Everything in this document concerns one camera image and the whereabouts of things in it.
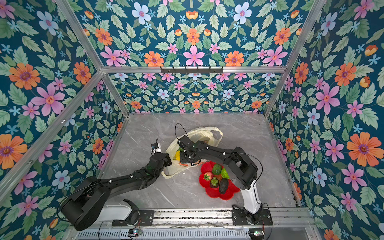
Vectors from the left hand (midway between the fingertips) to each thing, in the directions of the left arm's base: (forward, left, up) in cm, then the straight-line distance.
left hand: (170, 150), depth 88 cm
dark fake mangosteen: (-19, -25, -4) cm, 32 cm away
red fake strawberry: (-16, -22, -4) cm, 27 cm away
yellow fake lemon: (-2, -4, -4) cm, 6 cm away
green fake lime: (-15, -31, -4) cm, 35 cm away
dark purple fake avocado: (-21, -29, -5) cm, 36 cm away
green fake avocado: (-12, -27, -4) cm, 30 cm away
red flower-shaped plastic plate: (-23, -25, -8) cm, 35 cm away
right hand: (-3, -7, -5) cm, 9 cm away
